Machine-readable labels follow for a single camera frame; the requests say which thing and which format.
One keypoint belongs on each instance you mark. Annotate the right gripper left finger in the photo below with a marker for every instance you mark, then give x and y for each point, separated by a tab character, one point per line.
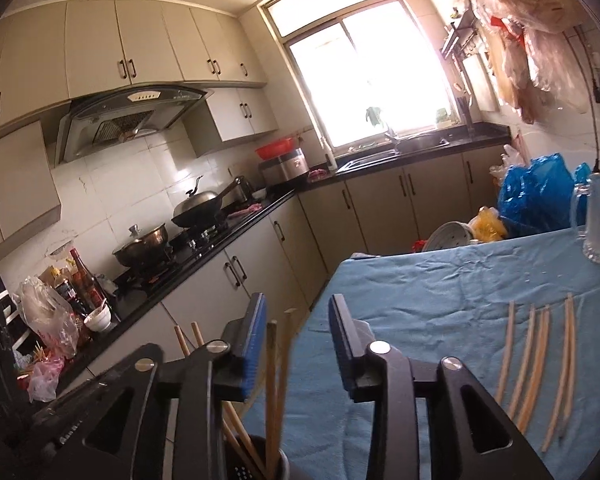
245	337

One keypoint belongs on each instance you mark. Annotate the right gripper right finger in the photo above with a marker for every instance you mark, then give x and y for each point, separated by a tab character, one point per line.
350	338

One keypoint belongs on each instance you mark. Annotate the black chopstick holder cup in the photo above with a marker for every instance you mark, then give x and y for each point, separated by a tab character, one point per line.
239	464

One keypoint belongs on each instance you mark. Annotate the wooden chopstick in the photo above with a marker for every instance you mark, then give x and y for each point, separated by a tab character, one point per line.
561	389
507	353
522	372
572	366
536	373

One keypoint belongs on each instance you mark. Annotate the lower kitchen cabinets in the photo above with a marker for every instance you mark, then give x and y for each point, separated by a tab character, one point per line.
289	248

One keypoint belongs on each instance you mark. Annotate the chopstick in holder three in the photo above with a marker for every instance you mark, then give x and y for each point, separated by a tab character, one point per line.
246	442

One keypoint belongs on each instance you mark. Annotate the chopstick in holder four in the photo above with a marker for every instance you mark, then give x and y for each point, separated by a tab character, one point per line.
229	416

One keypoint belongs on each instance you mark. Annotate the chopstick in holder two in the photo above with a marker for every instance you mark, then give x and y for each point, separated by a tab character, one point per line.
283	374

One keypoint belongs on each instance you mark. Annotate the gas stove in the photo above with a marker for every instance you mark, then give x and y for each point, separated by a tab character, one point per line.
158	265

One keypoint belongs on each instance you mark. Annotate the white ceramic bowl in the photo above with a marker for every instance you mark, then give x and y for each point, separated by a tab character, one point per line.
99	319

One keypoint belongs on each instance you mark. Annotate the steel pot with lid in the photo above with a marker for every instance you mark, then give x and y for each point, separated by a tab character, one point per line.
143	246

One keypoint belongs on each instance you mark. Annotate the dark sauce bottle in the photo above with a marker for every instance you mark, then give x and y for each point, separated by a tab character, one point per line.
86	283

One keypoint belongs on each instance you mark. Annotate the black wok with lid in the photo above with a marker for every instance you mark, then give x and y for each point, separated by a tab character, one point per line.
199	207

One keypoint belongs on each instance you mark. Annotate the yellow plastic bag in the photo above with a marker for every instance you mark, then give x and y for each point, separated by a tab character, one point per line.
487	226

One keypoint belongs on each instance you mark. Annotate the white plastic bag on counter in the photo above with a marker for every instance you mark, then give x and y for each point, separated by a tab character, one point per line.
49	316

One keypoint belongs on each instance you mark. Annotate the blue table cloth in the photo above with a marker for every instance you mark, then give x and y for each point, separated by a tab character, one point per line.
450	303

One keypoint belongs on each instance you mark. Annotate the pink plastic bag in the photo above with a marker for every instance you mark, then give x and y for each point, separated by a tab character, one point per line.
43	381

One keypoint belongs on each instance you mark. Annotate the red plastic basin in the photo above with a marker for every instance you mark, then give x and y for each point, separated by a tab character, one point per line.
277	148

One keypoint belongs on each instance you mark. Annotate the blue plastic bag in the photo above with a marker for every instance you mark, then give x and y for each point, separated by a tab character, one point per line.
537	199

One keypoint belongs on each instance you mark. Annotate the clear glass mug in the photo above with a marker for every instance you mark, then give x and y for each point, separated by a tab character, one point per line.
590	231

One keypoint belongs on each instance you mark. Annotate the window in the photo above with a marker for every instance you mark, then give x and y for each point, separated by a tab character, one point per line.
366	68

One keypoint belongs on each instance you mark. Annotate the range hood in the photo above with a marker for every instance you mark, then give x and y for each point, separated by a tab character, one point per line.
112	118

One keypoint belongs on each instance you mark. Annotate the hanging plastic bags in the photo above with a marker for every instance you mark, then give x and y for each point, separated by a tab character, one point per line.
534	68

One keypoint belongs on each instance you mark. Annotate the wall mounted rack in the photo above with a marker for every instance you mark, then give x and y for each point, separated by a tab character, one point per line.
461	34

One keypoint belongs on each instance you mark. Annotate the upper wall cabinets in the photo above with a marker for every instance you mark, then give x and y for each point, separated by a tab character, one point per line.
57	53

